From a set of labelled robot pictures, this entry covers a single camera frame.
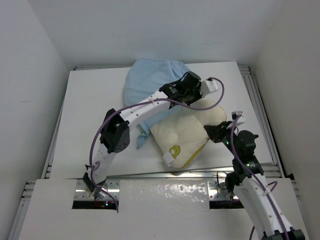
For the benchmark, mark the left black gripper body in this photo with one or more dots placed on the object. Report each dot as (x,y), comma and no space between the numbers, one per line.
(192,96)

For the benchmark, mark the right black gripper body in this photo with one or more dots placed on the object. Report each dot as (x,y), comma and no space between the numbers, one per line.
(222,134)

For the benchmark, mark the cream pillow with yellow edge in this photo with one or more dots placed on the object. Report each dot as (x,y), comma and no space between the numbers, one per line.
(182,136)

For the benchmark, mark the light blue pillowcase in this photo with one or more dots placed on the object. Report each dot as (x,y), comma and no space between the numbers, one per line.
(143,79)

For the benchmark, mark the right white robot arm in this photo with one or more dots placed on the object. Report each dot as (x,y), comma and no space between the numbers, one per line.
(249,184)

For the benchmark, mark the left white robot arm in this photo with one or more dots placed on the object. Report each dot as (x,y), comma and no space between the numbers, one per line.
(114,134)

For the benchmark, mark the white front cover panel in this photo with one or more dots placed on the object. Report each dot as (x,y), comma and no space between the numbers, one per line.
(148,210)

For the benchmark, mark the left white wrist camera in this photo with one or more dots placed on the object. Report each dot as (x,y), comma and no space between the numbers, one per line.
(207,87)

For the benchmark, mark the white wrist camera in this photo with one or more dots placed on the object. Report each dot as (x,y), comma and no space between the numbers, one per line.
(207,87)
(238,118)

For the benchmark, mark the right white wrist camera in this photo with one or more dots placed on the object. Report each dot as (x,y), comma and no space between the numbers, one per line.
(238,118)

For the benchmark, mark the aluminium frame rail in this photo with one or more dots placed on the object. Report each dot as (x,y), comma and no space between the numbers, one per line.
(274,171)

